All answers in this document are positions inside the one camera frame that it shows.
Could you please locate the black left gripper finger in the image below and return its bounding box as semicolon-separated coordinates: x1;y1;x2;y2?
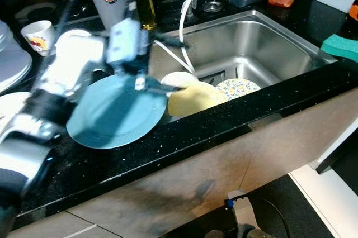
148;32;184;47
134;76;169;94

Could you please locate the blue plate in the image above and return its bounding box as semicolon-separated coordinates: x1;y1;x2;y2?
66;73;168;149

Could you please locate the brown kitchen cabinet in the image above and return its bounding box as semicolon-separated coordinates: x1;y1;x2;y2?
22;90;358;238

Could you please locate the white bowl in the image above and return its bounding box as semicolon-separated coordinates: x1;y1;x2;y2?
159;70;199;88

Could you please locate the olive oil bottle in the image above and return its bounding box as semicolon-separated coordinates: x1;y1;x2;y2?
128;0;158;31

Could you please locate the round chrome counter cap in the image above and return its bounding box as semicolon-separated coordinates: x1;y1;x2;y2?
203;1;223;13

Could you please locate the floral patterned plate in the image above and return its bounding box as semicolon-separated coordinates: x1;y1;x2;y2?
215;78;262;102

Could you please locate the stainless steel sink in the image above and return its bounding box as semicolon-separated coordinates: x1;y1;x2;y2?
148;10;338;118

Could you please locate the white printed cup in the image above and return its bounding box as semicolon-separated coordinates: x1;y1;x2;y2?
21;20;56;57

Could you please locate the clear stacked plastic container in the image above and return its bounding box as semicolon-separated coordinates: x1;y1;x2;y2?
0;20;32;92

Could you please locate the white plate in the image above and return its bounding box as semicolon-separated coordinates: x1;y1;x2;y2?
0;92;34;132

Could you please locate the teal sponge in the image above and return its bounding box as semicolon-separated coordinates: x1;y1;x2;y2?
321;33;358;64

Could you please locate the orange plastic tool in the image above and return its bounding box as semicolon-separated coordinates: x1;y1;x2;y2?
348;2;358;22

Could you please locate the white flexible hose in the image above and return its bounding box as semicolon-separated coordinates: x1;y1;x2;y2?
152;0;216;74

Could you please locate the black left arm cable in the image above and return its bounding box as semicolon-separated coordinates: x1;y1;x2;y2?
55;0;138;32

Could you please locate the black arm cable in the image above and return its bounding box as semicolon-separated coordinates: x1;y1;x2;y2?
246;192;294;238
55;0;138;32

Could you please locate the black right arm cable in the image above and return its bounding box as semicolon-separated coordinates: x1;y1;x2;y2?
246;192;294;238

